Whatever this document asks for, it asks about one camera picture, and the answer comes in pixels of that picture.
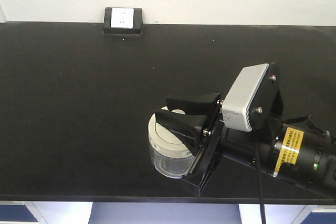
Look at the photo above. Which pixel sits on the blue lab cabinets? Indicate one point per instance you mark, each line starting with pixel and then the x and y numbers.
pixel 148 212

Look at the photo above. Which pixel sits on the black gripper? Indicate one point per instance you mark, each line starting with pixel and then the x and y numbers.
pixel 254 149

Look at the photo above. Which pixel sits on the black white power socket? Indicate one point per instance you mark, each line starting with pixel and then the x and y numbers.
pixel 123 21

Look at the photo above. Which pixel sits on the glass jar with white lid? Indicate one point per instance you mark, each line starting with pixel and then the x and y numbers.
pixel 168 154

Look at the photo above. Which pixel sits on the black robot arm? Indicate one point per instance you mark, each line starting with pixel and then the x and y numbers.
pixel 294 150

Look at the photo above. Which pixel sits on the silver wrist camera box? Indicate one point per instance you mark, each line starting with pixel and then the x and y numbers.
pixel 236 105

